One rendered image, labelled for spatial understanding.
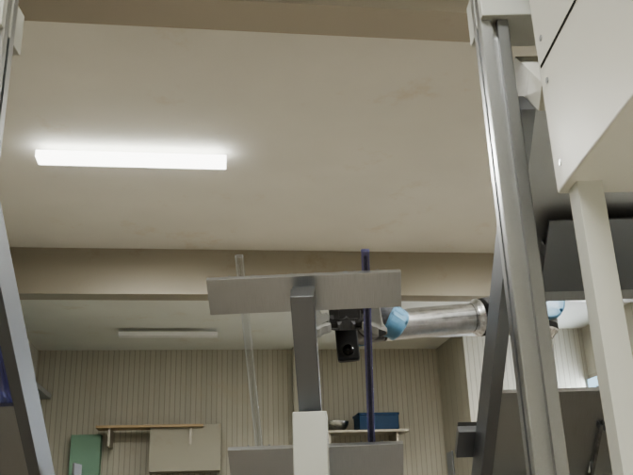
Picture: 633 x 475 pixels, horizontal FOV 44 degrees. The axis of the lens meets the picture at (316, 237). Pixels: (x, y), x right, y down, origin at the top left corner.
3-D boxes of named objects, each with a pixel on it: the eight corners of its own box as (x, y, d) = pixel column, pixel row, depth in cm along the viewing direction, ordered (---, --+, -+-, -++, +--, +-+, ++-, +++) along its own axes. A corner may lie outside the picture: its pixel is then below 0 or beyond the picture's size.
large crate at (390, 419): (393, 432, 1071) (392, 416, 1079) (399, 429, 1033) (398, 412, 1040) (353, 433, 1064) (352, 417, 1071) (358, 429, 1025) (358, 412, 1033)
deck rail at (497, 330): (478, 500, 138) (470, 475, 144) (489, 499, 138) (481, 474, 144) (521, 109, 106) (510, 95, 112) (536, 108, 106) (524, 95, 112)
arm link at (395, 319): (397, 321, 187) (359, 296, 187) (416, 309, 177) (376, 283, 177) (383, 349, 184) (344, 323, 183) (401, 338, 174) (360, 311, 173)
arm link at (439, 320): (507, 297, 212) (336, 311, 196) (528, 286, 202) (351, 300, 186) (516, 339, 208) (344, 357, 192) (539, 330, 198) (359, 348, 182)
